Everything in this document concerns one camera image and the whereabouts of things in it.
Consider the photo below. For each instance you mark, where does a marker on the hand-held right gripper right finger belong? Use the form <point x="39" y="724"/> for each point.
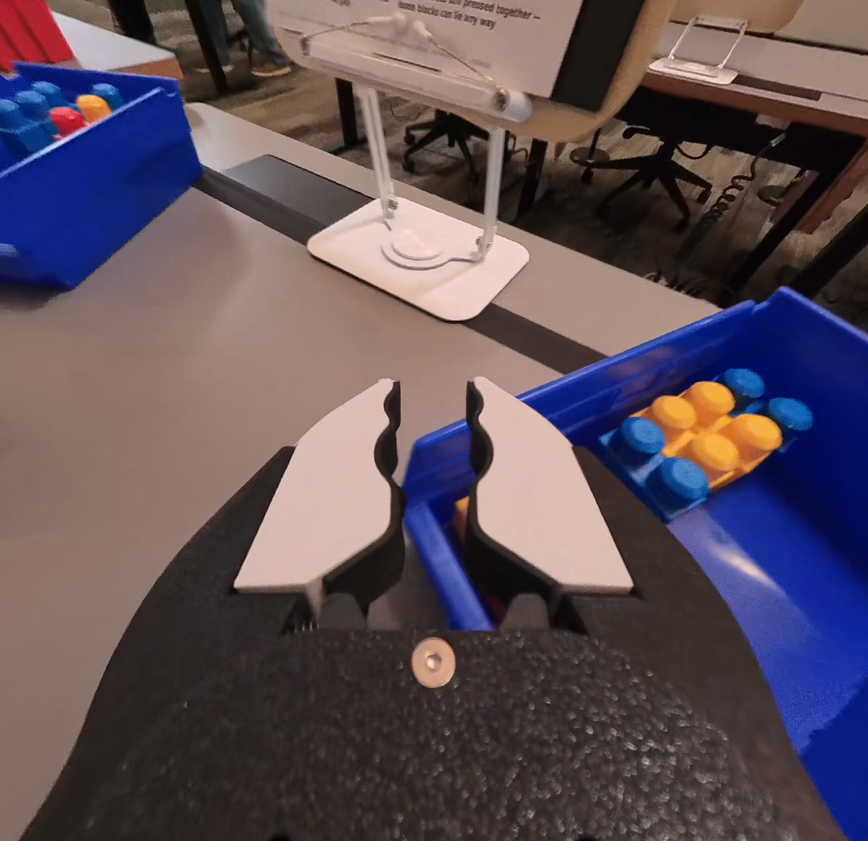
<point x="550" y="508"/>

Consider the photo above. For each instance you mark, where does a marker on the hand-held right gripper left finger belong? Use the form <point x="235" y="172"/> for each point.
<point x="319" y="508"/>

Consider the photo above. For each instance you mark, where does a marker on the blue two-stud block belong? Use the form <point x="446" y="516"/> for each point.
<point x="682" y="481"/>
<point x="792" y="415"/>

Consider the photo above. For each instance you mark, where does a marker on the blue plastic bin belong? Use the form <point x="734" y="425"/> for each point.
<point x="780" y="582"/>
<point x="103" y="198"/>

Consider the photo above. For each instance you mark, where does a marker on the group of toy bricks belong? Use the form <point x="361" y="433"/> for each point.
<point x="27" y="130"/>

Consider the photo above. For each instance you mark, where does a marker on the white document stand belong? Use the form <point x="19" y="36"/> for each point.
<point x="434" y="277"/>

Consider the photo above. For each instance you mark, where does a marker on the clear acrylic stand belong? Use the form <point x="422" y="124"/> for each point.
<point x="692" y="72"/>

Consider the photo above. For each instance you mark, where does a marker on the printed instruction sheet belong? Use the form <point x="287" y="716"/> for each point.
<point x="516" y="48"/>

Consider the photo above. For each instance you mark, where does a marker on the red plastic bin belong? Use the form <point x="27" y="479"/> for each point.
<point x="27" y="20"/>

